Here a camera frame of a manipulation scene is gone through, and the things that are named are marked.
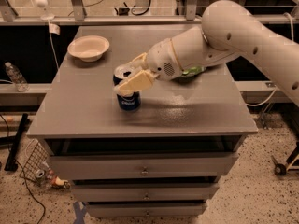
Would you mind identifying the blue pepsi can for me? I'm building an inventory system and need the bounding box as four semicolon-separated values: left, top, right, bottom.
112;64;142;112

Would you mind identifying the black wheeled cart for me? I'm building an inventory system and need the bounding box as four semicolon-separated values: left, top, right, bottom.
271;141;299;176

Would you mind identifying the black metal stand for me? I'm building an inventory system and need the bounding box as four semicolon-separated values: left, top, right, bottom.
5;113;28;172

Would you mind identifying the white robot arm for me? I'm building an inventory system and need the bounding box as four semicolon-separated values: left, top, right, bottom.
114;0;299;105

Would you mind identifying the grey drawer cabinet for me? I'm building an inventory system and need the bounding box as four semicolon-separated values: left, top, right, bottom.
28;25;257;217

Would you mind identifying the wire basket on floor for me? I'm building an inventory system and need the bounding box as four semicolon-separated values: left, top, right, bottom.
20;139;70;189

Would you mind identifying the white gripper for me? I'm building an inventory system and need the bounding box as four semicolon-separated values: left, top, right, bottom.
114;38;182;96

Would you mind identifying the black floor cable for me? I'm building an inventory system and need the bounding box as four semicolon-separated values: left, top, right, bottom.
12;159;47;224

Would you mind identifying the clear plastic water bottle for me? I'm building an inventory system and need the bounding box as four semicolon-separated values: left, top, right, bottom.
5;62;29;92

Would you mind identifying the green chip bag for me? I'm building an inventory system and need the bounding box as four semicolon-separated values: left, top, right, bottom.
179;66;206;78

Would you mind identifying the white round lamp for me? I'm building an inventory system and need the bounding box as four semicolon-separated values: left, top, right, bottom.
34;0;54;21

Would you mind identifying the white paper bowl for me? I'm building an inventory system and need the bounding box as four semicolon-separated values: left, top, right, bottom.
67;35;110;62

